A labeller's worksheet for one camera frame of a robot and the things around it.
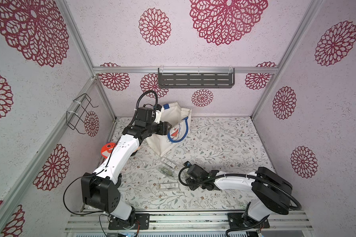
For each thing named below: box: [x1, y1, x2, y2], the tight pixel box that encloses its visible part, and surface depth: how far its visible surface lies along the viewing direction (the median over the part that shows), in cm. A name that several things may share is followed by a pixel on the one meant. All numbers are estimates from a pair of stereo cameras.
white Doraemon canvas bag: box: [145, 101, 192, 158], surface depth 100 cm
